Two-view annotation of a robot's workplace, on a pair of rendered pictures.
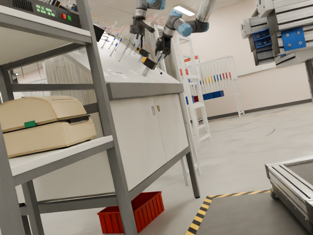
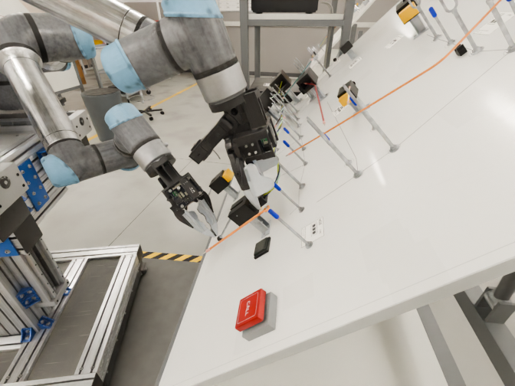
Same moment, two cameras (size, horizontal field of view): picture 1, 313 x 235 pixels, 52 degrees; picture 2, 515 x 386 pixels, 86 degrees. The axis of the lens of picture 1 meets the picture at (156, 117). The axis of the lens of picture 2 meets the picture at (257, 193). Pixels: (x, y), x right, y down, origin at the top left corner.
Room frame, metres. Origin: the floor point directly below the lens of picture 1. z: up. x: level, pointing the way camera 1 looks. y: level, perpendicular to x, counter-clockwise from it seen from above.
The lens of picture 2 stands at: (2.67, -0.10, 1.47)
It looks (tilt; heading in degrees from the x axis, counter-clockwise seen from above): 33 degrees down; 166
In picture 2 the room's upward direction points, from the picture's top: straight up
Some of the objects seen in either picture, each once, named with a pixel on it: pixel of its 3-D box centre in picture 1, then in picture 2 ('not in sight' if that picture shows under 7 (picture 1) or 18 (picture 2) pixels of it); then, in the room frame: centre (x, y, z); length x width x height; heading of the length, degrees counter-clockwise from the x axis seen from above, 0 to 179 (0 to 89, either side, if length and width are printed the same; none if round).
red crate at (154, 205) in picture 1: (132, 211); not in sight; (2.18, 0.29, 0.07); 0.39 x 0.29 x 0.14; 153
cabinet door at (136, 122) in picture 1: (141, 136); not in sight; (1.62, 0.10, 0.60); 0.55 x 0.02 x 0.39; 160
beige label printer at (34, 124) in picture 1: (42, 122); not in sight; (1.15, 0.40, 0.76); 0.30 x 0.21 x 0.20; 74
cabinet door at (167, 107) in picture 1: (172, 124); not in sight; (2.14, -0.09, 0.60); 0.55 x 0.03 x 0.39; 160
